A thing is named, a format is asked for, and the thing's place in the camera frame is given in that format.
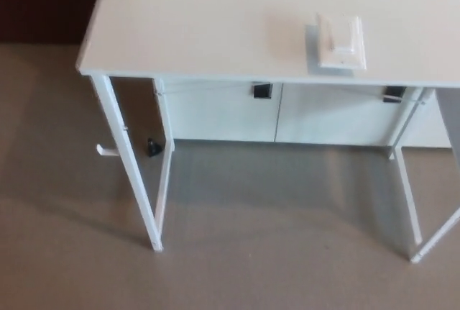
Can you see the white light switch with plate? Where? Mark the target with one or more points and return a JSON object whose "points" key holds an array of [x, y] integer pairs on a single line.
{"points": [[341, 44]]}

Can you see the white cabinet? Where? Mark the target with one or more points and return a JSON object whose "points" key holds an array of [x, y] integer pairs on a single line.
{"points": [[223, 116]]}

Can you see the white plastic hook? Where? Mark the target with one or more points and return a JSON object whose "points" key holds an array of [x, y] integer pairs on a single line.
{"points": [[104, 151]]}

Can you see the white metal table leg frame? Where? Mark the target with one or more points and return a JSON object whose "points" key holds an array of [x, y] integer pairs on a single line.
{"points": [[136, 180], [408, 198]]}

